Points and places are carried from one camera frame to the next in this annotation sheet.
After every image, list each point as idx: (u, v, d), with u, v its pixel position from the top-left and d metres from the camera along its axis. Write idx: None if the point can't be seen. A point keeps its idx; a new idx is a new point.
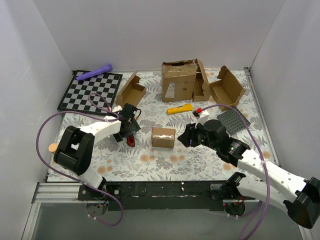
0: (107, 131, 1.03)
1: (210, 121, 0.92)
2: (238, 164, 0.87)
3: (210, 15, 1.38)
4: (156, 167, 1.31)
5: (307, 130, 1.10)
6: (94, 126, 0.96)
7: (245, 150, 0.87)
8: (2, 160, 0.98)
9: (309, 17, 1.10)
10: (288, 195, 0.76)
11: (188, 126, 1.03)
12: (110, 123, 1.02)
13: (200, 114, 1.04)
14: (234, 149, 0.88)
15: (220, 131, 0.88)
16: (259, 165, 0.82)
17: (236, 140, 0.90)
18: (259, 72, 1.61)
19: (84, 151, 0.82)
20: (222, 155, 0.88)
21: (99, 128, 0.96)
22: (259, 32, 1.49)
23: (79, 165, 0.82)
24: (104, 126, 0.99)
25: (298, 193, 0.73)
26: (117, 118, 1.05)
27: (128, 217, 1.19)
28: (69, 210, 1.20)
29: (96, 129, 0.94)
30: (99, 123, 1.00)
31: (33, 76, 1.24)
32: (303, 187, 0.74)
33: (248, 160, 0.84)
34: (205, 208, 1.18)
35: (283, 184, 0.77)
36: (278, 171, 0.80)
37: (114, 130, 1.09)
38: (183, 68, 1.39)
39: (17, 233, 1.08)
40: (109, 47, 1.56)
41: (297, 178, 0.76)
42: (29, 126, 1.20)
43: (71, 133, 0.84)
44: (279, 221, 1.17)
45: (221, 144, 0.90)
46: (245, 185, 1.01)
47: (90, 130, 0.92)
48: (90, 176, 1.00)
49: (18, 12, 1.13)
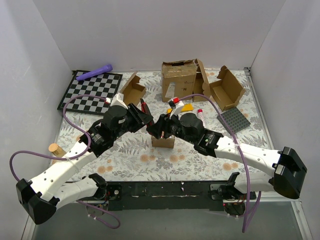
0: (74, 171, 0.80)
1: (186, 116, 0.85)
2: (216, 154, 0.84)
3: (210, 15, 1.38)
4: (156, 167, 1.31)
5: (307, 130, 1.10)
6: (50, 174, 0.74)
7: (219, 139, 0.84)
8: (3, 160, 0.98)
9: (309, 17, 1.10)
10: (267, 170, 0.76)
11: (162, 116, 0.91)
12: (75, 161, 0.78)
13: (177, 104, 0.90)
14: (209, 140, 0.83)
15: (198, 125, 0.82)
16: (234, 149, 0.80)
17: (210, 131, 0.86)
18: (259, 72, 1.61)
19: (38, 210, 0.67)
20: (200, 148, 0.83)
21: (55, 177, 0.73)
22: (260, 32, 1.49)
23: (38, 224, 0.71)
24: (64, 169, 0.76)
25: (275, 166, 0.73)
26: (87, 147, 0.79)
27: (128, 216, 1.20)
28: (70, 211, 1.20)
29: (50, 182, 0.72)
30: (59, 165, 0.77)
31: (33, 76, 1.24)
32: (278, 159, 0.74)
33: (223, 148, 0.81)
34: (205, 208, 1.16)
35: (260, 161, 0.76)
36: (252, 150, 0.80)
37: (93, 158, 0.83)
38: (183, 68, 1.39)
39: (17, 233, 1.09)
40: (109, 47, 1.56)
41: (271, 152, 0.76)
42: (29, 126, 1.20)
43: (22, 189, 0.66)
44: (278, 221, 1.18)
45: (199, 137, 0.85)
46: (241, 181, 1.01)
47: (41, 186, 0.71)
48: (77, 196, 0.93)
49: (18, 12, 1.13)
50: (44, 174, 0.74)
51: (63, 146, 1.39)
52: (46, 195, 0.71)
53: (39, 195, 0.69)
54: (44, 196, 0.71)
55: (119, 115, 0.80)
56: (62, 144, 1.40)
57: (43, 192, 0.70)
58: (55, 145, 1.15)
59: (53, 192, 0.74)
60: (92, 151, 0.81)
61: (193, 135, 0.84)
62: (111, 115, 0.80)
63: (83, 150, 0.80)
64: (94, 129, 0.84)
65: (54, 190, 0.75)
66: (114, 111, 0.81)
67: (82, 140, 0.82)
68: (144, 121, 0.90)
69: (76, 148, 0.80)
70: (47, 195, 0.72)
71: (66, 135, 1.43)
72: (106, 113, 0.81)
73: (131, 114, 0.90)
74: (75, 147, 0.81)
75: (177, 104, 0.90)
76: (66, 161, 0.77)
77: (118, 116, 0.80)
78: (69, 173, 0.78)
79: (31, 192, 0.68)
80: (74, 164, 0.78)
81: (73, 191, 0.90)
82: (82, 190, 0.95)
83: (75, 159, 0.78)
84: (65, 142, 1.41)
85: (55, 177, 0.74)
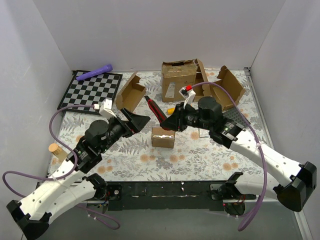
0: (63, 189, 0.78)
1: (204, 99, 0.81)
2: (231, 146, 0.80)
3: (210, 15, 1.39)
4: (156, 167, 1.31)
5: (307, 130, 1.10)
6: (38, 194, 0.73)
7: (240, 132, 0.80)
8: (3, 160, 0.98)
9: (310, 17, 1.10)
10: (282, 179, 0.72)
11: (177, 106, 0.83)
12: (62, 181, 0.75)
13: (189, 93, 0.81)
14: (228, 129, 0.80)
15: (216, 109, 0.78)
16: (254, 148, 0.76)
17: (230, 120, 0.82)
18: (259, 72, 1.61)
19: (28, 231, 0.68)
20: (215, 135, 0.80)
21: (43, 198, 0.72)
22: (260, 32, 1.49)
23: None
24: (52, 189, 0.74)
25: (293, 178, 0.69)
26: (73, 166, 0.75)
27: (128, 216, 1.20)
28: (70, 211, 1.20)
29: (38, 203, 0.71)
30: (47, 184, 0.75)
31: (32, 76, 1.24)
32: (298, 171, 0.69)
33: (242, 142, 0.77)
34: (206, 208, 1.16)
35: (278, 169, 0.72)
36: (273, 154, 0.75)
37: (82, 175, 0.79)
38: (183, 68, 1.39)
39: (17, 233, 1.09)
40: (109, 47, 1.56)
41: (292, 163, 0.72)
42: (29, 126, 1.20)
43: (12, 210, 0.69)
44: (279, 221, 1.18)
45: (215, 124, 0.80)
46: (242, 181, 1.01)
47: (30, 206, 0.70)
48: (72, 204, 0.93)
49: (18, 11, 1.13)
50: (32, 195, 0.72)
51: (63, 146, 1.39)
52: (35, 216, 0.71)
53: (28, 216, 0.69)
54: (34, 217, 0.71)
55: (101, 132, 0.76)
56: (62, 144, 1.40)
57: (32, 214, 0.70)
58: (55, 145, 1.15)
59: (44, 210, 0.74)
60: (79, 170, 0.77)
61: (209, 120, 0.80)
62: (92, 134, 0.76)
63: (70, 168, 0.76)
64: (81, 145, 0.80)
65: (44, 208, 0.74)
66: (95, 128, 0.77)
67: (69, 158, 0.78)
68: (139, 127, 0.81)
69: (63, 166, 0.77)
70: (37, 215, 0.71)
71: (66, 135, 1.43)
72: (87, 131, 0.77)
73: (120, 123, 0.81)
74: (63, 166, 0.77)
75: (189, 92, 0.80)
76: (54, 180, 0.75)
77: (100, 133, 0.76)
78: (58, 192, 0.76)
79: (20, 214, 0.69)
80: (62, 183, 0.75)
81: (67, 201, 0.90)
82: (77, 198, 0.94)
83: (62, 179, 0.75)
84: (64, 142, 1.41)
85: (43, 198, 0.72)
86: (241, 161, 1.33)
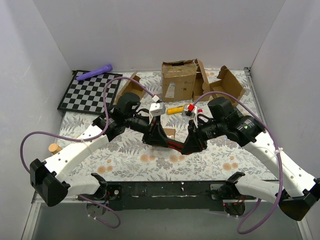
0: (87, 153, 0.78)
1: (216, 100, 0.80)
2: (245, 144, 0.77)
3: (210, 15, 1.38)
4: (156, 167, 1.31)
5: (307, 131, 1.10)
6: (63, 155, 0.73)
7: (260, 133, 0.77)
8: (2, 160, 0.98)
9: (310, 16, 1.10)
10: (293, 190, 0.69)
11: (190, 128, 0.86)
12: (88, 144, 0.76)
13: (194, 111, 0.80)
14: (247, 128, 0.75)
15: (225, 104, 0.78)
16: (272, 153, 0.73)
17: (249, 118, 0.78)
18: (259, 72, 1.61)
19: (51, 192, 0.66)
20: (230, 132, 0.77)
21: (69, 158, 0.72)
22: (260, 32, 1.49)
23: (50, 205, 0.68)
24: (77, 151, 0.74)
25: (305, 192, 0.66)
26: (101, 132, 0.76)
27: (128, 217, 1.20)
28: (69, 211, 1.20)
29: (64, 162, 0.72)
30: (73, 146, 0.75)
31: (32, 75, 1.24)
32: (311, 187, 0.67)
33: (260, 145, 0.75)
34: (205, 208, 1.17)
35: (292, 180, 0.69)
36: (290, 164, 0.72)
37: (105, 141, 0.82)
38: (183, 68, 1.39)
39: (17, 233, 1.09)
40: (109, 46, 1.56)
41: (308, 176, 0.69)
42: (29, 125, 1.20)
43: (35, 168, 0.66)
44: (279, 222, 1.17)
45: (228, 121, 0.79)
46: (243, 183, 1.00)
47: (56, 165, 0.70)
48: (81, 189, 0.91)
49: (18, 11, 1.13)
50: (58, 155, 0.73)
51: (64, 145, 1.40)
52: (60, 175, 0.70)
53: (54, 174, 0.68)
54: (58, 176, 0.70)
55: (133, 102, 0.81)
56: (62, 144, 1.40)
57: (58, 172, 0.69)
58: (55, 145, 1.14)
59: (67, 174, 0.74)
60: (106, 135, 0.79)
61: (222, 117, 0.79)
62: (124, 102, 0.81)
63: (97, 134, 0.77)
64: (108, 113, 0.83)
65: (66, 171, 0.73)
66: (126, 98, 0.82)
67: (95, 124, 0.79)
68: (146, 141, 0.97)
69: (89, 130, 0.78)
70: (61, 176, 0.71)
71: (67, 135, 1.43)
72: (122, 97, 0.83)
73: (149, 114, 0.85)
74: (88, 130, 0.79)
75: (193, 111, 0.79)
76: (80, 143, 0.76)
77: (132, 102, 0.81)
78: (82, 155, 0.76)
79: (45, 171, 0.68)
80: (88, 146, 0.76)
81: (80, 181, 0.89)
82: (87, 184, 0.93)
83: (89, 141, 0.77)
84: (65, 142, 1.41)
85: (69, 158, 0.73)
86: (241, 161, 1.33)
